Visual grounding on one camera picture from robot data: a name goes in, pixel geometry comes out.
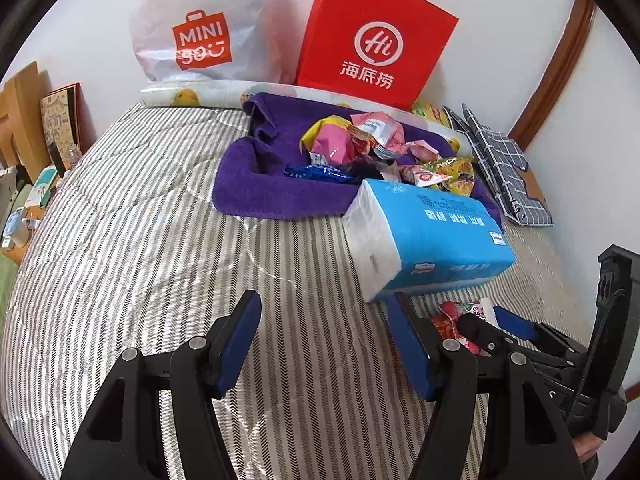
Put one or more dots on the wooden nightstand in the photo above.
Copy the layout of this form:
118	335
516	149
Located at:
25	240

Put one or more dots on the yellow pink snack packet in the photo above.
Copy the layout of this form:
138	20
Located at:
327	140

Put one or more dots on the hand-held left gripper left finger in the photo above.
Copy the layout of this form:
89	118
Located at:
240	340

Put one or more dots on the blue tissue pack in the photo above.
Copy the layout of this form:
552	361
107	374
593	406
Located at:
440	240

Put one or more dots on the green white box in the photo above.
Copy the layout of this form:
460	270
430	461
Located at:
46	182

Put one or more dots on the brown wooden door frame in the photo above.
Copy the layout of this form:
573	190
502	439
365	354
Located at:
555	75

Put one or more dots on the person's right hand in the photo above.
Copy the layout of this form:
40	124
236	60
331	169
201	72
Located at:
585	452

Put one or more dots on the green yellow snack packet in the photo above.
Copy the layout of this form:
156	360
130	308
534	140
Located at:
452	172

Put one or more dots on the white blue small box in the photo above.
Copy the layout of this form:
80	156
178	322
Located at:
12	225

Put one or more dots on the white fruit print paper roll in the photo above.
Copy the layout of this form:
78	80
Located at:
190	96

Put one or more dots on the purple towel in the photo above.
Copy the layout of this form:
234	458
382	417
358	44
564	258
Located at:
260	190

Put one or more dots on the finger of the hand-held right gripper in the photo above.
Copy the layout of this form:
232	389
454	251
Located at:
515	327
482	335

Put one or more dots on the white pink wipes packet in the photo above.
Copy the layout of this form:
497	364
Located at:
372	122

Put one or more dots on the red snack packet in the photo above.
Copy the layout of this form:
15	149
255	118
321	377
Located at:
450	319

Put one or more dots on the wooden headboard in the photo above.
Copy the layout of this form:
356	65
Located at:
22	110

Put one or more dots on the pink packet with white label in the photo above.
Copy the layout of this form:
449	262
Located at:
390	141

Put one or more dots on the pink white strawberry snack packets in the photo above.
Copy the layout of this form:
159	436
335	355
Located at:
422	176

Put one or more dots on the white plastic shopping bag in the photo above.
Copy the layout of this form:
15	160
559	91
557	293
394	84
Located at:
200	35

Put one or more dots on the blue snack packet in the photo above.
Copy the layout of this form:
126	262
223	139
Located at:
320	172

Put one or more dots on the red paper bag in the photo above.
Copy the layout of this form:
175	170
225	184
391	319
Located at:
370	50

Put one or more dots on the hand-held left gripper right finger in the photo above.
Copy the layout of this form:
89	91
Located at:
415	355

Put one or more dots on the yellow green drink packet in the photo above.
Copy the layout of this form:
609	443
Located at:
430	112

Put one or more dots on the grey striped mattress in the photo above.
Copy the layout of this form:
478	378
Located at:
150	260

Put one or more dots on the blue checked folded cloth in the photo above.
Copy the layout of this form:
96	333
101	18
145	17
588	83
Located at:
500	170

